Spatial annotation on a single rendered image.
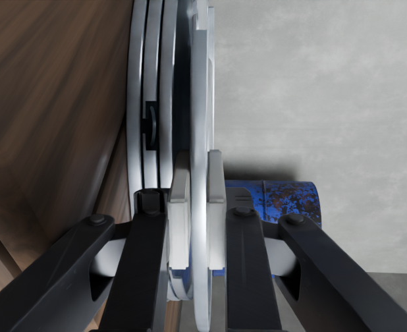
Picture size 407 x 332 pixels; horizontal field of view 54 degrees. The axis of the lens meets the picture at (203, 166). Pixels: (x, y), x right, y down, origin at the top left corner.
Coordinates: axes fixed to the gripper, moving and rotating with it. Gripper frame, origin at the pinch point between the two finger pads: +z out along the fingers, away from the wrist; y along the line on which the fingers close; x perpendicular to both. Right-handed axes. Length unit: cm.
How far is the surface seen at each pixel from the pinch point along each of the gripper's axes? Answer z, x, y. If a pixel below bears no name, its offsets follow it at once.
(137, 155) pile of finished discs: 3.1, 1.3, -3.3
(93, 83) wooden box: -0.7, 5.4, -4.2
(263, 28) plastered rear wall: 201, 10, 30
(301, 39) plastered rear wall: 202, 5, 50
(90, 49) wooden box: -0.7, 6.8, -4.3
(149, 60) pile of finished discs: 4.5, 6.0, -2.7
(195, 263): 0.0, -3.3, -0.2
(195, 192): -0.3, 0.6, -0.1
